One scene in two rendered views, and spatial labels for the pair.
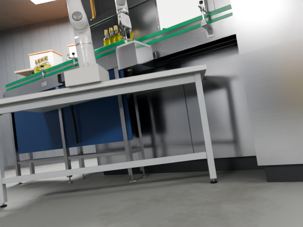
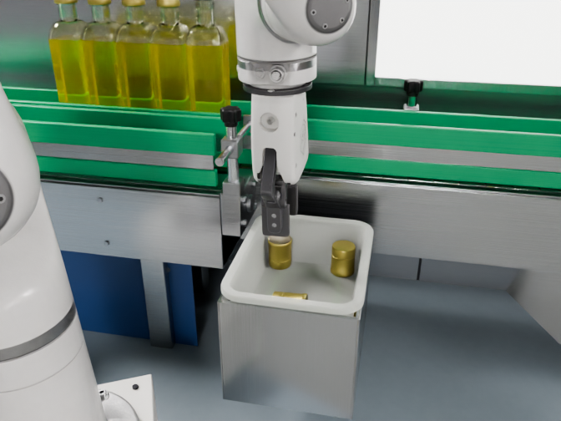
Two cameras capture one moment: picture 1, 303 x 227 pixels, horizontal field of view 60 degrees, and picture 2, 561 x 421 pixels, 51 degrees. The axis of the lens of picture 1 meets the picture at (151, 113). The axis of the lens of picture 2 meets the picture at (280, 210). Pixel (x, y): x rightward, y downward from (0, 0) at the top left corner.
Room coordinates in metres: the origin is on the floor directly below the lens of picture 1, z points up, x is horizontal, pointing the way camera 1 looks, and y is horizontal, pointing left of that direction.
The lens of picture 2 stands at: (1.29, 0.32, 1.41)
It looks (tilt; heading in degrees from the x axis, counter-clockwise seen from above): 27 degrees down; 340
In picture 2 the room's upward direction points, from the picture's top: straight up
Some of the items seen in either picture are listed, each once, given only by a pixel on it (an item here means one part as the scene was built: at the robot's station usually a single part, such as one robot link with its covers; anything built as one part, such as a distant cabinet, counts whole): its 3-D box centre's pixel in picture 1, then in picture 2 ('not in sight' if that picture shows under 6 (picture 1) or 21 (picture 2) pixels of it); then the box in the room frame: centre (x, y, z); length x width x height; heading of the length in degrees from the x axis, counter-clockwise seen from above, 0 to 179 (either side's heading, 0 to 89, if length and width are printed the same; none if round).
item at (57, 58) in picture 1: (46, 61); not in sight; (4.65, 1.73, 1.86); 0.48 x 0.40 x 0.26; 83
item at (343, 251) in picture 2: not in sight; (342, 258); (1.95, -0.02, 0.96); 0.04 x 0.04 x 0.04
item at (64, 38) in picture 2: (108, 49); (78, 84); (2.32, 0.30, 1.16); 0.06 x 0.06 x 0.21; 57
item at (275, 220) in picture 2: (122, 32); (273, 214); (1.84, 0.12, 1.11); 0.03 x 0.03 x 0.07; 59
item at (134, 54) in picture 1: (137, 59); (305, 298); (1.93, 0.04, 0.92); 0.27 x 0.17 x 0.15; 148
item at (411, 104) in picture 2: not in sight; (410, 117); (2.09, -0.21, 1.11); 0.07 x 0.04 x 0.13; 148
